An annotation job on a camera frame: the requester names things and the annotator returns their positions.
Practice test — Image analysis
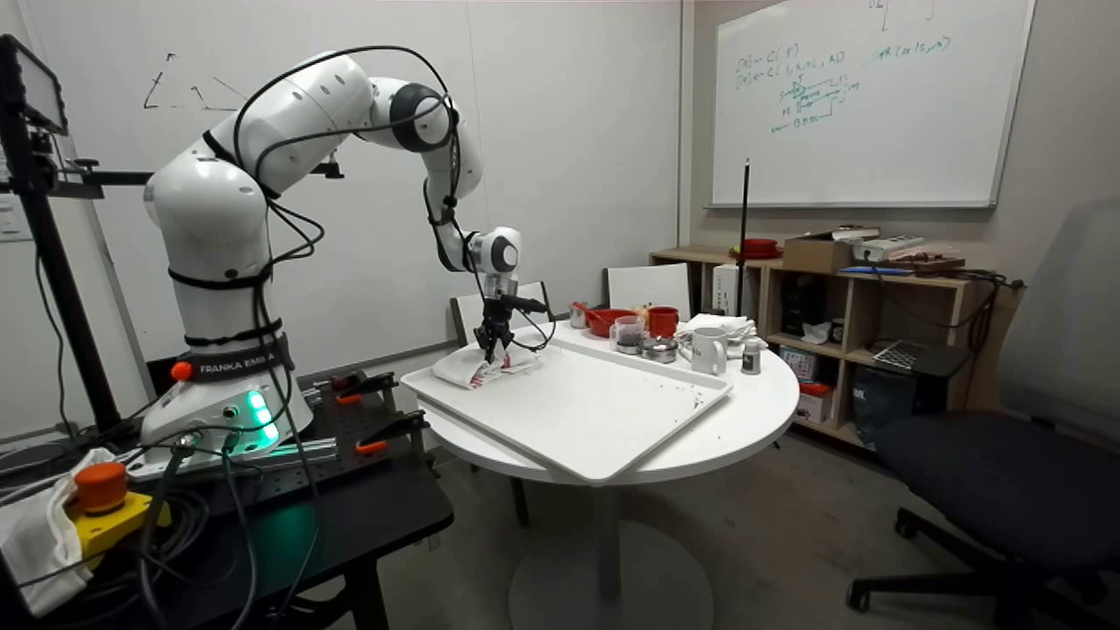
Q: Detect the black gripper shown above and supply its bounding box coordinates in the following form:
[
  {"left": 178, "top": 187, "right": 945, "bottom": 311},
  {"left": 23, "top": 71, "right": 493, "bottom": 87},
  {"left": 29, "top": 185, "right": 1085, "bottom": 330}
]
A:
[{"left": 472, "top": 290, "right": 553, "bottom": 368}]

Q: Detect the white rectangular tray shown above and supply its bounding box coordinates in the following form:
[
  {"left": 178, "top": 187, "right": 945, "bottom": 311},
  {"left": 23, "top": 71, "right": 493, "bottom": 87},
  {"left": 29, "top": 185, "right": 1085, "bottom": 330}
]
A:
[{"left": 400, "top": 322, "right": 739, "bottom": 487}]

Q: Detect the white chair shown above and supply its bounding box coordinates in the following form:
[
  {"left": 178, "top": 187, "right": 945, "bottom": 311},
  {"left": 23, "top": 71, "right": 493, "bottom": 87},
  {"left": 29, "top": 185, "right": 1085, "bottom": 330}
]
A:
[
  {"left": 450, "top": 278, "right": 553, "bottom": 351},
  {"left": 602, "top": 262, "right": 693, "bottom": 325}
]

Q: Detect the black orange clamp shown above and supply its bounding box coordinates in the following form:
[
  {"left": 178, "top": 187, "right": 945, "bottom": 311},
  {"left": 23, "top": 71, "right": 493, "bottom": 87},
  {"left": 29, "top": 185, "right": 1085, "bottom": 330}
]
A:
[
  {"left": 351, "top": 429, "right": 427, "bottom": 462},
  {"left": 304, "top": 368, "right": 402, "bottom": 410}
]

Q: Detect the clear glass cup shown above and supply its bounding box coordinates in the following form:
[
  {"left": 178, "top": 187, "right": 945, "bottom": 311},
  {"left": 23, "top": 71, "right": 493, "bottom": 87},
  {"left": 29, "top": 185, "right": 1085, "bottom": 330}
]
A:
[{"left": 680, "top": 325, "right": 733, "bottom": 379}]

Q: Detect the black robot table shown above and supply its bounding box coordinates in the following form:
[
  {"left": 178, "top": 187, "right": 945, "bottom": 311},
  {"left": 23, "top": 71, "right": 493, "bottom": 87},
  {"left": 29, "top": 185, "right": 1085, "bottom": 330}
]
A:
[{"left": 0, "top": 372, "right": 459, "bottom": 630}]

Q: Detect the white folded cloth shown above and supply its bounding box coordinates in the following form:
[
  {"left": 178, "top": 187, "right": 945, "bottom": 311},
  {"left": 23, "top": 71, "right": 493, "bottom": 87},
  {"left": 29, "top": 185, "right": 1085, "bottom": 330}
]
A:
[{"left": 682, "top": 311, "right": 761, "bottom": 351}]

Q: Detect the round white table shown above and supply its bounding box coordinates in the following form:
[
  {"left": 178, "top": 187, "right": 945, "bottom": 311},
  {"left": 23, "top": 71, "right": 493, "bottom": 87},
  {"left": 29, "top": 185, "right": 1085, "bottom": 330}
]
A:
[{"left": 418, "top": 317, "right": 806, "bottom": 630}]

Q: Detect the thin black pole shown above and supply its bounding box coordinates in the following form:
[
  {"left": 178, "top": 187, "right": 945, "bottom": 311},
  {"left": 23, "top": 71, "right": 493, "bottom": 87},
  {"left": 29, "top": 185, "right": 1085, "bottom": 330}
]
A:
[{"left": 733, "top": 162, "right": 756, "bottom": 317}]

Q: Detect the red white box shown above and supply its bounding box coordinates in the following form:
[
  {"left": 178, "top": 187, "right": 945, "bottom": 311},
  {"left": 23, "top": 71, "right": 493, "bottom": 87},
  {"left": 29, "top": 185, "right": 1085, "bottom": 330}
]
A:
[{"left": 796, "top": 380, "right": 838, "bottom": 422}]

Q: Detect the brown cardboard box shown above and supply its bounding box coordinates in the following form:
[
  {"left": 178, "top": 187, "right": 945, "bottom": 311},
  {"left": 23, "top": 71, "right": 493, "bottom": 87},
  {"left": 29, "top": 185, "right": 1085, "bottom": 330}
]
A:
[{"left": 780, "top": 234, "right": 857, "bottom": 276}]

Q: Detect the wooden shelf unit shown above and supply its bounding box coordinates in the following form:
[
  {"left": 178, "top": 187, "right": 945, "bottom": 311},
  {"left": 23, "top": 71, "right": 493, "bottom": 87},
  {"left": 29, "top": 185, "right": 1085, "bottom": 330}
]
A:
[{"left": 647, "top": 246, "right": 1026, "bottom": 456}]

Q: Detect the black storage bin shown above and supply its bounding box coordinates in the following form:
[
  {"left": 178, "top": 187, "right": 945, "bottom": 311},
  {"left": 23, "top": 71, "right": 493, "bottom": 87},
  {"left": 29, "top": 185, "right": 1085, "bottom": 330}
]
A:
[{"left": 845, "top": 362, "right": 927, "bottom": 439}]

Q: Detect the red button yellow box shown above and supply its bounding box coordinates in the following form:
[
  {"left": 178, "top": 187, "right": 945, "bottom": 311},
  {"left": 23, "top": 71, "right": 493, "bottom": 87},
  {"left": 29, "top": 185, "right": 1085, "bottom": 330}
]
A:
[{"left": 61, "top": 459, "right": 159, "bottom": 561}]

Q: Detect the stack of books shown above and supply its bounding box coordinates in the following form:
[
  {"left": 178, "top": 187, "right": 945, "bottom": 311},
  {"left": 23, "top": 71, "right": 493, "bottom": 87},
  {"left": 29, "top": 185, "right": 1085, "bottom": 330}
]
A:
[{"left": 845, "top": 227, "right": 971, "bottom": 278}]

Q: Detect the black flat device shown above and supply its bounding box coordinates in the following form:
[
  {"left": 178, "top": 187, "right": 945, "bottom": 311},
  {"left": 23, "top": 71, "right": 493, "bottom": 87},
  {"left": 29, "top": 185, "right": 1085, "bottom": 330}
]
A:
[{"left": 866, "top": 334, "right": 971, "bottom": 380}]

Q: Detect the black equipment stand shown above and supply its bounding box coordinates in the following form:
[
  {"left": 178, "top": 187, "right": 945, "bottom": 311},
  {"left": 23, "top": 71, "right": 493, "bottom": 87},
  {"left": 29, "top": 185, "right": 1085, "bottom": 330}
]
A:
[{"left": 0, "top": 32, "right": 131, "bottom": 439}]

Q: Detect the white paper sign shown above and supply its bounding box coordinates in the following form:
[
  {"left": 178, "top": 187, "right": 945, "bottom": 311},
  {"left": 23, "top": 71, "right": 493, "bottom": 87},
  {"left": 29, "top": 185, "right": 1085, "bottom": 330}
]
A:
[{"left": 0, "top": 187, "right": 35, "bottom": 246}]

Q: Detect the white rag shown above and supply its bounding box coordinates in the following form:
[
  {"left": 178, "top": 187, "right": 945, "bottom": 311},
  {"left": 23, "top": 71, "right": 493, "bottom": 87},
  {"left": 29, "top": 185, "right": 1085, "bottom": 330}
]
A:
[{"left": 0, "top": 443, "right": 117, "bottom": 620}]

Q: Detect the grey back black office chair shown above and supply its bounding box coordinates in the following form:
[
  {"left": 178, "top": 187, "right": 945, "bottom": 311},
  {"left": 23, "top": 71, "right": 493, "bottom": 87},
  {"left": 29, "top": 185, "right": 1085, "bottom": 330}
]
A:
[{"left": 845, "top": 198, "right": 1120, "bottom": 630}]

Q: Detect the black cable bundle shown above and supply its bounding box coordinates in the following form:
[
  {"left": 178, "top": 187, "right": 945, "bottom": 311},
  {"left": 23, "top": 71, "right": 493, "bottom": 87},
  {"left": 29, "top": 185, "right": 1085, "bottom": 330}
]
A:
[{"left": 117, "top": 422, "right": 324, "bottom": 630}]

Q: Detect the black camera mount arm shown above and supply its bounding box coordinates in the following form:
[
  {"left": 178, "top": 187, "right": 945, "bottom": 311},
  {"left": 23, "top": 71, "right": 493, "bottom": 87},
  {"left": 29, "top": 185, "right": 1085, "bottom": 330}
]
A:
[{"left": 49, "top": 158, "right": 351, "bottom": 193}]

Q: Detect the wall whiteboard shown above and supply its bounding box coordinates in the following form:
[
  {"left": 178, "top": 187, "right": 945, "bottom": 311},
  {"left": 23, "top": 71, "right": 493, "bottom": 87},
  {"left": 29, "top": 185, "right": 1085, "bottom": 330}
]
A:
[{"left": 705, "top": 0, "right": 1040, "bottom": 212}]

